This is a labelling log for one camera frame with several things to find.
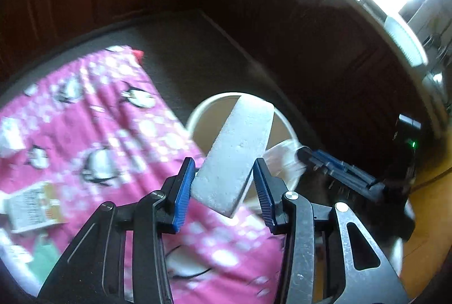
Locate dark wooden kitchen cabinets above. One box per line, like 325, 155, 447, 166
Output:
1, 0, 442, 152

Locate white round trash bin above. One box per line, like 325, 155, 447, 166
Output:
184, 91, 300, 205

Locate small white foam cube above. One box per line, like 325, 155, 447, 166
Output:
0, 117, 26, 158

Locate white paper towel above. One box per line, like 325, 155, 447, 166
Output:
263, 139, 307, 191

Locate white foam block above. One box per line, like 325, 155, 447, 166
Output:
191, 95, 274, 218

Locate pink penguin tablecloth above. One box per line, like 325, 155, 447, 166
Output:
1, 46, 283, 303

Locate green white medicine box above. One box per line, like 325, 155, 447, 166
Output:
4, 182, 66, 235

